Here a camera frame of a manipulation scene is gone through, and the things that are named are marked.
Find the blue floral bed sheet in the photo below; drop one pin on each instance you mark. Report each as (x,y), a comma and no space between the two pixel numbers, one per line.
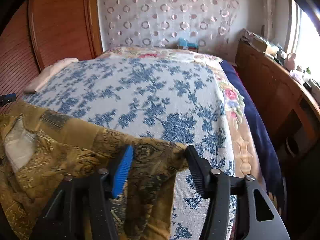
(150,92)

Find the lavender cloth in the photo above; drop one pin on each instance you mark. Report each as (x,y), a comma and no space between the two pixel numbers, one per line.
(297,77)

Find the sheer circle-patterned curtain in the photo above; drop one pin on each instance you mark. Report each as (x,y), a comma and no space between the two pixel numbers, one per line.
(162,12)

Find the floral cloth stack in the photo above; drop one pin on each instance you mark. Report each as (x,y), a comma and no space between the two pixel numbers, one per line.
(253,37)

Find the pink floral blanket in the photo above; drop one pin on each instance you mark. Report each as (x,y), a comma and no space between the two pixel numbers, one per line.
(232,97)

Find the bundled white window curtain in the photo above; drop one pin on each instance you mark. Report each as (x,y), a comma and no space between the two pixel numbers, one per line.
(267,10)

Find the pink bottle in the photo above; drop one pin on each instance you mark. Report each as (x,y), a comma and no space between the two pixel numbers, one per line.
(290,62)

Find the teal item on box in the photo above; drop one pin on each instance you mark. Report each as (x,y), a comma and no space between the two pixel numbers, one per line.
(187,45)

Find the window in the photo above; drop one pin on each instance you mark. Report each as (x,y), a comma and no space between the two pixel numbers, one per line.
(307,37)

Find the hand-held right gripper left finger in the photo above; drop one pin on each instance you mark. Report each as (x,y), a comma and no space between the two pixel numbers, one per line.
(122,172)

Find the golden patterned garment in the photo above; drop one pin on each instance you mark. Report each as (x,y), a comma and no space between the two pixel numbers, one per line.
(75,150)

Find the brown wooden wardrobe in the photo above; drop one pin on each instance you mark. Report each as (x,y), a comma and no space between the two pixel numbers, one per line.
(57,25)

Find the cream folded cloth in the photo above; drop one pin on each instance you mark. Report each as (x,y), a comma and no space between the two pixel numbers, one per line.
(50,73)

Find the dark waste bin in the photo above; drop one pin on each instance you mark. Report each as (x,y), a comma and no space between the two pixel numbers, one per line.
(292,147)

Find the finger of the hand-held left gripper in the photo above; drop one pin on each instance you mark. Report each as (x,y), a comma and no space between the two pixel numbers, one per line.
(8,98)

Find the wooden side cabinet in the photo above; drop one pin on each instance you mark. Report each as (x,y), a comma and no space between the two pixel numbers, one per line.
(270,87)

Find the green-lidded bottle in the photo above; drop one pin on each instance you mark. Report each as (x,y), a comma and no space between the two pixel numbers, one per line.
(308,71)

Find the navy blue blanket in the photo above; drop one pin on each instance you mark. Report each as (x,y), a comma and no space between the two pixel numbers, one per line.
(252,115)

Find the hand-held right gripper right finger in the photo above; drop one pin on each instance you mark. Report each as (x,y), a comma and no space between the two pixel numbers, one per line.
(196,170)

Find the cardboard box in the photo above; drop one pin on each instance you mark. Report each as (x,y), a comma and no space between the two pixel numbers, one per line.
(263,46)

